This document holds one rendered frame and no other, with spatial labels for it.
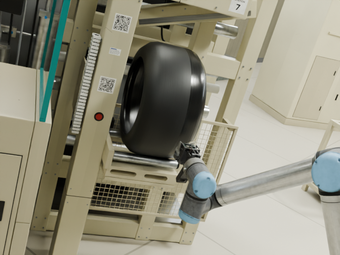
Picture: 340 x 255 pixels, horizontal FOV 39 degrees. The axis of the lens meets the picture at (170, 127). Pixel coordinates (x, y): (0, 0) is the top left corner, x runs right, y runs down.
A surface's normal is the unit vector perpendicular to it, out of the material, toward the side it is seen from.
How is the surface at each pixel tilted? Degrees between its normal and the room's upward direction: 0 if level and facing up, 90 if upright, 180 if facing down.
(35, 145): 90
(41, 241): 0
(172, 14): 90
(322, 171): 83
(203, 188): 85
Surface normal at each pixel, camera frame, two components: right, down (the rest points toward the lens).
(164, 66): 0.10, -0.47
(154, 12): 0.24, 0.40
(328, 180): -0.56, 0.00
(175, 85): 0.35, -0.17
